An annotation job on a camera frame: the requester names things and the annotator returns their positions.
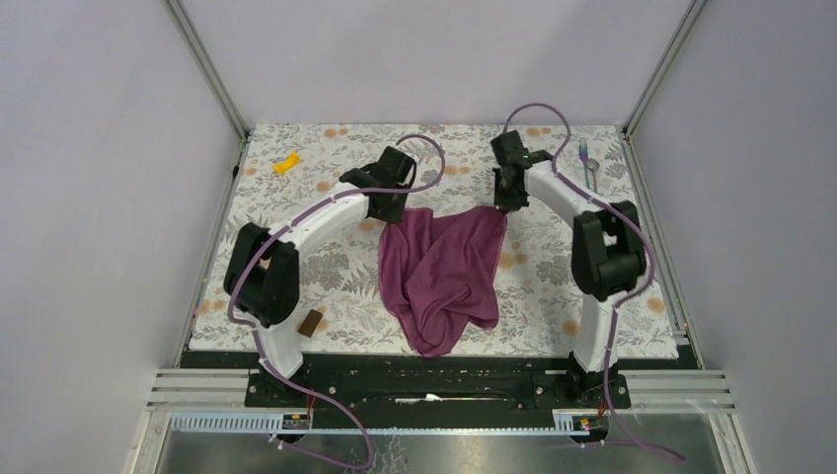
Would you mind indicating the purple cloth napkin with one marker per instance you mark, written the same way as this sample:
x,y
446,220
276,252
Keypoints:
x,y
437,273

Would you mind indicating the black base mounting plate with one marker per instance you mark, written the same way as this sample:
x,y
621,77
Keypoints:
x,y
450,392

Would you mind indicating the iridescent fork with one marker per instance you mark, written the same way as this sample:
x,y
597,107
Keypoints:
x,y
583,155

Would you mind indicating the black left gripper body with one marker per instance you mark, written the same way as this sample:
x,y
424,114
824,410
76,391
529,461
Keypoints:
x,y
394,208

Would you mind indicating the brown rectangular block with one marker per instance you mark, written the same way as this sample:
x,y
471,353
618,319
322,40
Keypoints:
x,y
310,323

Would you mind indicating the floral patterned table mat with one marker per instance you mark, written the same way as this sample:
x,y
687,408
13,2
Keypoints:
x,y
539,303

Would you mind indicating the silver spoon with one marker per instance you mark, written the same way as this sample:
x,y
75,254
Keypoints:
x,y
592,167

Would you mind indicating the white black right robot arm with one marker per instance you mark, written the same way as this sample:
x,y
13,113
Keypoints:
x,y
608,252

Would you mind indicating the yellow plastic block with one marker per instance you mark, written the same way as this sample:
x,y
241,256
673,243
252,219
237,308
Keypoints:
x,y
292,160

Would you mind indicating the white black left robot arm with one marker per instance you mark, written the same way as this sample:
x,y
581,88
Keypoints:
x,y
263,276

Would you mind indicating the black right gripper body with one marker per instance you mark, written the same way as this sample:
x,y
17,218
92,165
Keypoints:
x,y
506,198

